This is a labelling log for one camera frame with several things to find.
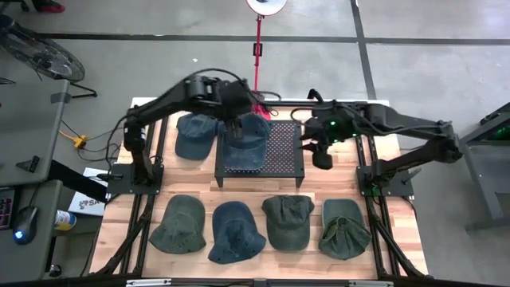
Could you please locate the black metal table frame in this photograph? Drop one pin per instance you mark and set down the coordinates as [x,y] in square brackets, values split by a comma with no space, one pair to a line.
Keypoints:
[287,104]

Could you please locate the black bar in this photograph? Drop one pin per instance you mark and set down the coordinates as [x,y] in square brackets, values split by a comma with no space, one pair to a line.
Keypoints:
[71,179]

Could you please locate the faded blue denim cap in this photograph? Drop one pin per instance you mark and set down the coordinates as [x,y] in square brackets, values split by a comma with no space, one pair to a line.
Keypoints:
[235,235]
[195,137]
[247,155]

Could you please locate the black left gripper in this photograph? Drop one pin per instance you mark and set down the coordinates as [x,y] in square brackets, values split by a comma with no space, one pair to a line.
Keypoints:
[235,127]

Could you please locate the black caster wheel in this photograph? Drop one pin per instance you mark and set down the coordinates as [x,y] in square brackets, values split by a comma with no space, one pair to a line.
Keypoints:
[56,270]

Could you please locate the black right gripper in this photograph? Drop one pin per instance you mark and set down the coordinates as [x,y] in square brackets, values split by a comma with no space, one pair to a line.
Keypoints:
[322,135]

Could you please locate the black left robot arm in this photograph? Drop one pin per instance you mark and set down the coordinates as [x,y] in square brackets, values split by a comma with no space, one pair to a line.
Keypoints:
[167,99]

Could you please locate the white round lamp head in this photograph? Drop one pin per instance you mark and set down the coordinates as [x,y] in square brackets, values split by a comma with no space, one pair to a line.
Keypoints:
[266,8]

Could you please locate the black floor fan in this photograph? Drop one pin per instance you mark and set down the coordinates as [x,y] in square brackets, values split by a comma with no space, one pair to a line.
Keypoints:
[44,60]

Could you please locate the white printed box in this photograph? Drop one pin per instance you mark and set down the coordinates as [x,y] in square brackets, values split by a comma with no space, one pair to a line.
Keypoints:
[85,205]

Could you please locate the grey desk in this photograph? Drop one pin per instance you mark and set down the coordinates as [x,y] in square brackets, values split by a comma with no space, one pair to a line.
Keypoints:
[32,259]
[28,127]

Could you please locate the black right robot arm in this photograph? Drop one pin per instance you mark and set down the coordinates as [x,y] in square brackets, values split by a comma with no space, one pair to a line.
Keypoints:
[406,119]

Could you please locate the faded green cap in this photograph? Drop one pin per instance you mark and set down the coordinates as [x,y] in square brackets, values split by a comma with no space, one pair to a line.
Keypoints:
[342,235]
[287,225]
[179,227]

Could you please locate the black computer green lights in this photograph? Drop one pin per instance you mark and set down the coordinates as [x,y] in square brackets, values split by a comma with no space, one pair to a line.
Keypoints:
[501,131]

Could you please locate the black backlit keyboard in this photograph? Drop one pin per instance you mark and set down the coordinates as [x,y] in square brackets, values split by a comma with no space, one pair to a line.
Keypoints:
[6,209]

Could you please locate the white yellow can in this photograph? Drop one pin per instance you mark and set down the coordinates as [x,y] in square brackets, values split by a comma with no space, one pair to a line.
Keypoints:
[63,220]

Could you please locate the silver bracket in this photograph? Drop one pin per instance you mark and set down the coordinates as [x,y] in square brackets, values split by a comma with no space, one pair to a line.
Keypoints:
[370,284]
[147,282]

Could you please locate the black computer mouse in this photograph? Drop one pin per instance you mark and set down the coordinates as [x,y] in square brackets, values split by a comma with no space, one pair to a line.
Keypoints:
[26,223]

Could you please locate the black perforated metal rack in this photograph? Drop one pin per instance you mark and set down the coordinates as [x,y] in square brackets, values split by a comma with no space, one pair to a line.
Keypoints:
[285,147]

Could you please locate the small black desk device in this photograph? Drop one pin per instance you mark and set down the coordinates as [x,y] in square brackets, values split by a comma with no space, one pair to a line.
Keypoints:
[30,164]

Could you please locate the red lamp stand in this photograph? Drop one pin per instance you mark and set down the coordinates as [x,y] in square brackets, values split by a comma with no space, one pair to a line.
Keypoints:
[258,71]

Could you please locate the person's foot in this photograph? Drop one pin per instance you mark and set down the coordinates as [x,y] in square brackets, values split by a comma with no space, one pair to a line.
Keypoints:
[49,6]

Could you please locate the grey metal side table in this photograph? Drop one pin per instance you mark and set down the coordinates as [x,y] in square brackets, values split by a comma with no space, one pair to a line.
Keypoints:
[478,175]

